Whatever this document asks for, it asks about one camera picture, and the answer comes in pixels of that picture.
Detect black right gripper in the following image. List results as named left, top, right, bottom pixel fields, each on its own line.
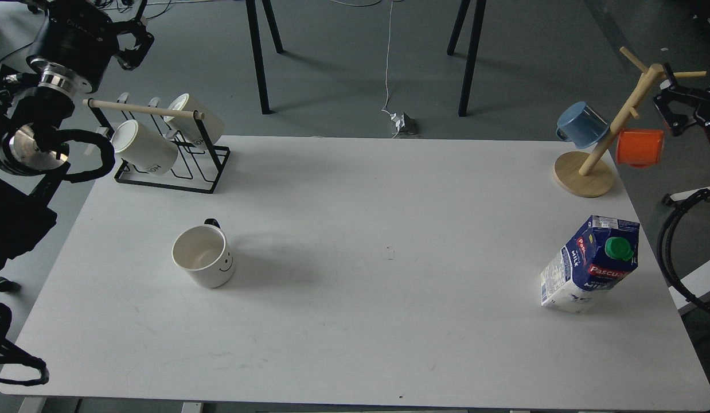
left=653, top=84, right=710, bottom=136

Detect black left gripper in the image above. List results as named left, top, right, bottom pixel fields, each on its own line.
left=26, top=1, right=155, bottom=93

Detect blue Pascual milk carton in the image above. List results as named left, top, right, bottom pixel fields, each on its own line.
left=540, top=215, right=641, bottom=313

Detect white smiley face mug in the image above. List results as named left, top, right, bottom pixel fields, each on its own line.
left=171, top=219, right=236, bottom=289

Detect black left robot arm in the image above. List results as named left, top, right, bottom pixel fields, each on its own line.
left=0, top=1, right=155, bottom=270

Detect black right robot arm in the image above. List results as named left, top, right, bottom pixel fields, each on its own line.
left=653, top=74, right=710, bottom=245

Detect orange hanging cup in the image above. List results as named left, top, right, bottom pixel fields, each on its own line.
left=615, top=128, right=665, bottom=168

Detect blue hanging cup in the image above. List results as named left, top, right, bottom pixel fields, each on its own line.
left=555, top=101, right=610, bottom=149

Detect white mug front on rack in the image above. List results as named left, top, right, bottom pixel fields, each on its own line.
left=111, top=119, right=178, bottom=176

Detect white mug on rack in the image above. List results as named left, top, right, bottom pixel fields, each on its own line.
left=163, top=93, right=225, bottom=147
left=111, top=119, right=178, bottom=176

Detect white mug rear on rack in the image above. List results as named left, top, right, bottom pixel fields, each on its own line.
left=163, top=93, right=225, bottom=147

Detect black table legs left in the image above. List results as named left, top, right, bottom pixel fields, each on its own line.
left=244, top=1, right=285, bottom=115

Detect black table legs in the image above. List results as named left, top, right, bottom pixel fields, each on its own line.
left=446, top=1, right=487, bottom=117
left=244, top=1, right=285, bottom=115

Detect wooden mug tree stand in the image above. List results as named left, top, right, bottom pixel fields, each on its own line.
left=553, top=45, right=707, bottom=198

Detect black table legs right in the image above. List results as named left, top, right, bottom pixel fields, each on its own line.
left=446, top=1, right=487, bottom=117

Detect grey floor plug adapter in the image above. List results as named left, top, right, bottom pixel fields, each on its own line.
left=390, top=112, right=420, bottom=138

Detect black wire mug rack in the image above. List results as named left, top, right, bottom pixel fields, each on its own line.
left=83, top=92, right=231, bottom=194

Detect black corrugated cable right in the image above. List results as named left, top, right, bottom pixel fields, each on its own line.
left=657, top=189, right=710, bottom=320

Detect white cable on floor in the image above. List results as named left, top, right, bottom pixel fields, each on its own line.
left=330, top=0, right=403, bottom=139

